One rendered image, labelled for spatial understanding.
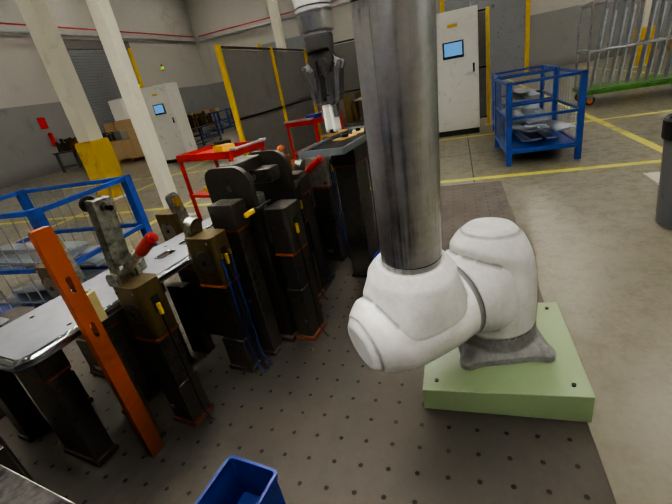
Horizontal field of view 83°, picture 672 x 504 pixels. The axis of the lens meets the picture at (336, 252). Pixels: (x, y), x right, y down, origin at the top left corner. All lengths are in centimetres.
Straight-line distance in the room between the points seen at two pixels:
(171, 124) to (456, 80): 746
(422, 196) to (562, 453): 50
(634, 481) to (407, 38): 154
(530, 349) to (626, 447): 98
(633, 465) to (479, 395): 101
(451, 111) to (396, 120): 711
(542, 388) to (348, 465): 38
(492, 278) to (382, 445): 37
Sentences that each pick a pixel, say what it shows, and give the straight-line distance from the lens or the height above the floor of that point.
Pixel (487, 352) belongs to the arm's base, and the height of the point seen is 78.
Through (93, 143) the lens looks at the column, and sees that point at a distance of 836.
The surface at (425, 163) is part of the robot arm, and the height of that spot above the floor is 120.
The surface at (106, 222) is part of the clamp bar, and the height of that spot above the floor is 117.
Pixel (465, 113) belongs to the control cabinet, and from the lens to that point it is 763.
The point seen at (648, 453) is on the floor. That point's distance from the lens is 181.
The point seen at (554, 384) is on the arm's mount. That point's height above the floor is 76.
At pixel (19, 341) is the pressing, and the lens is 92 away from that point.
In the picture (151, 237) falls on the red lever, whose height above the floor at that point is 114.
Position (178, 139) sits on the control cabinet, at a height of 60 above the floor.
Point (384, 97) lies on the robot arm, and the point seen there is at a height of 130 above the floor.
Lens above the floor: 133
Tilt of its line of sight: 24 degrees down
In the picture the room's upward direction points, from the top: 11 degrees counter-clockwise
